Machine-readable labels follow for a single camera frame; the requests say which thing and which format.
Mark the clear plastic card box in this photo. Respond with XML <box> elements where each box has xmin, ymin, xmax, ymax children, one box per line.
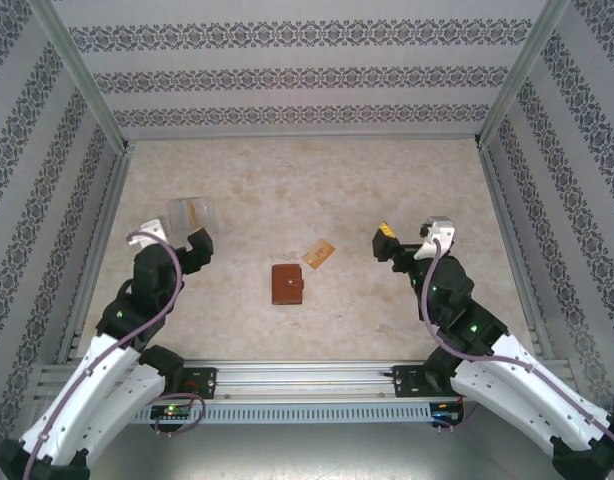
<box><xmin>166</xmin><ymin>196</ymin><xmax>222</xmax><ymax>240</ymax></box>

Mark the orange credit card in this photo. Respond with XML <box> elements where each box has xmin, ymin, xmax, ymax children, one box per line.
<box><xmin>302</xmin><ymin>238</ymin><xmax>337</xmax><ymax>272</ymax></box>

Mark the brown leather card holder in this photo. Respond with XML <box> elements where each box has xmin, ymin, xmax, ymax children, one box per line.
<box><xmin>271</xmin><ymin>263</ymin><xmax>306</xmax><ymax>306</ymax></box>

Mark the right circuit board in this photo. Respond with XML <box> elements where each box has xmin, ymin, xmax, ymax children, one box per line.
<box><xmin>432</xmin><ymin>400</ymin><xmax>464</xmax><ymax>419</ymax></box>

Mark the circuit board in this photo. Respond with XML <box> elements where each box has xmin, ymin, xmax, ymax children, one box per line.
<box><xmin>432</xmin><ymin>400</ymin><xmax>464</xmax><ymax>419</ymax></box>
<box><xmin>150</xmin><ymin>404</ymin><xmax>193</xmax><ymax>419</ymax></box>

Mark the left circuit board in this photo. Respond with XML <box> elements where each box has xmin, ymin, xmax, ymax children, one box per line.
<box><xmin>150</xmin><ymin>404</ymin><xmax>193</xmax><ymax>419</ymax></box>

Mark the grey metal panel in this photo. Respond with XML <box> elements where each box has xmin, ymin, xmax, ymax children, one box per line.
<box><xmin>76</xmin><ymin>422</ymin><xmax>563</xmax><ymax>480</ymax></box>

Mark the aluminium side rail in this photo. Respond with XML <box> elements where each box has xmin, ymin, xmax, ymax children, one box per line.
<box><xmin>56</xmin><ymin>144</ymin><xmax>136</xmax><ymax>364</ymax></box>
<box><xmin>476</xmin><ymin>142</ymin><xmax>556</xmax><ymax>361</ymax></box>

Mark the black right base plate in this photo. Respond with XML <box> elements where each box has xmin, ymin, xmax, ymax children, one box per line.
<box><xmin>392</xmin><ymin>364</ymin><xmax>463</xmax><ymax>400</ymax></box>

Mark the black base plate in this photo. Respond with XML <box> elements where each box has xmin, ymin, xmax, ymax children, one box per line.
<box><xmin>156</xmin><ymin>367</ymin><xmax>220</xmax><ymax>401</ymax></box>
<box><xmin>392</xmin><ymin>364</ymin><xmax>463</xmax><ymax>400</ymax></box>

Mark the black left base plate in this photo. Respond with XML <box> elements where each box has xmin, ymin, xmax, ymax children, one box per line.
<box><xmin>156</xmin><ymin>367</ymin><xmax>220</xmax><ymax>401</ymax></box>

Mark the aluminium mounting rail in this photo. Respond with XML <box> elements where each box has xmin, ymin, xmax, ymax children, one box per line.
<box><xmin>34</xmin><ymin>360</ymin><xmax>583</xmax><ymax>403</ymax></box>

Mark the slotted grey cable duct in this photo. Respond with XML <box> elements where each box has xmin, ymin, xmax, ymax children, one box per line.
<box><xmin>131</xmin><ymin>402</ymin><xmax>434</xmax><ymax>425</ymax></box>

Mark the aluminium frame post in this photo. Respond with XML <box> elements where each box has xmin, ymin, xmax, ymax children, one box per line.
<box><xmin>474</xmin><ymin>0</ymin><xmax>573</xmax><ymax>151</ymax></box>
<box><xmin>29</xmin><ymin>0</ymin><xmax>133</xmax><ymax>154</ymax></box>

